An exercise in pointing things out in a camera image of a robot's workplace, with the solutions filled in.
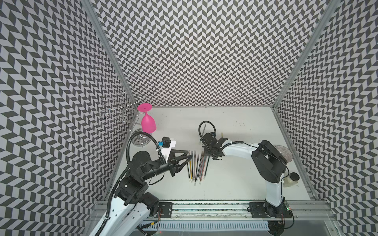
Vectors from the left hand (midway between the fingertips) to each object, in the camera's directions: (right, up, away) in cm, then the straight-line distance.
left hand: (189, 157), depth 61 cm
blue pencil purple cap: (+8, -13, +26) cm, 30 cm away
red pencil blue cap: (+7, -14, +25) cm, 30 cm away
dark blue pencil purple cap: (+4, -13, +26) cm, 29 cm away
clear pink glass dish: (+57, -4, +28) cm, 64 cm away
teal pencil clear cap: (+7, -15, +24) cm, 29 cm away
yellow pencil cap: (+21, +5, +41) cm, 46 cm away
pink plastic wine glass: (-24, +13, +22) cm, 35 cm away
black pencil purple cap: (+1, -13, +26) cm, 29 cm away
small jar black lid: (+53, -15, +13) cm, 56 cm away
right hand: (+12, -6, +33) cm, 36 cm away
